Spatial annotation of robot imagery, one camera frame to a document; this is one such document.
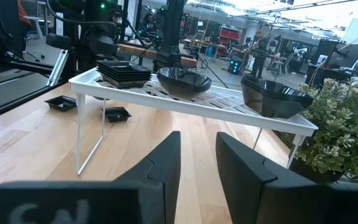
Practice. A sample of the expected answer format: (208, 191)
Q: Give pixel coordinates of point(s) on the white lattice rack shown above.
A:
(197, 107)

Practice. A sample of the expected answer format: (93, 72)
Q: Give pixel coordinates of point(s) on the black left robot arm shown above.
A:
(89, 18)

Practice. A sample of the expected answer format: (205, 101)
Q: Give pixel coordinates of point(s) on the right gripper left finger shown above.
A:
(154, 186)

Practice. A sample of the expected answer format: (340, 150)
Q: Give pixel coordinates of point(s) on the white board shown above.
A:
(356, 30)

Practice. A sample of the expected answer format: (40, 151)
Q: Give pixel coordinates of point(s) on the black pillar stand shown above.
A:
(171, 34)

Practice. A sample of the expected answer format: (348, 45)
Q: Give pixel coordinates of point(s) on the green potted plant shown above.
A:
(343, 124)

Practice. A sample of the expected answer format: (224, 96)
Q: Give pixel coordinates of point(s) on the orange cloth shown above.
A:
(23, 12)

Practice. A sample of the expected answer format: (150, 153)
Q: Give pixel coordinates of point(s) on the black monitor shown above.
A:
(348, 55)

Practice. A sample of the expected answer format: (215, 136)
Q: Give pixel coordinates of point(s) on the black wavy square plate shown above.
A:
(182, 77)

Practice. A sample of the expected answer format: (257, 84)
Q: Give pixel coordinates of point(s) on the black deep square bowl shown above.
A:
(275, 88)
(272, 109)

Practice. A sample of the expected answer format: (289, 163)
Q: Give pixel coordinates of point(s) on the black crossbar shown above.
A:
(20, 64)

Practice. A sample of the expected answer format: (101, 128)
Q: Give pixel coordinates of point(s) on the wooden top workbench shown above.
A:
(154, 53)

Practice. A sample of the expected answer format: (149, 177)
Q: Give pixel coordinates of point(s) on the red tool cabinet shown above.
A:
(228, 35)

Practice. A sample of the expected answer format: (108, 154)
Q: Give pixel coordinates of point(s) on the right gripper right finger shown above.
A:
(259, 193)

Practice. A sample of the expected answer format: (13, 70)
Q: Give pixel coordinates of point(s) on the white chair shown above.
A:
(36, 26)

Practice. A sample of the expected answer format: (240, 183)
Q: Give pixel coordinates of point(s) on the black speaker with blue lights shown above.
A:
(235, 66)

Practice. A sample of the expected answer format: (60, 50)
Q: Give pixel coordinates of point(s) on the person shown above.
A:
(259, 56)
(149, 21)

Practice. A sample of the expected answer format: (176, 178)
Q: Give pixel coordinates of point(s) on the silver bracket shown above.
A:
(57, 69)

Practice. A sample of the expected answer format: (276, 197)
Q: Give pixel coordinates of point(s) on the small black square plate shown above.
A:
(61, 102)
(117, 114)
(124, 67)
(126, 83)

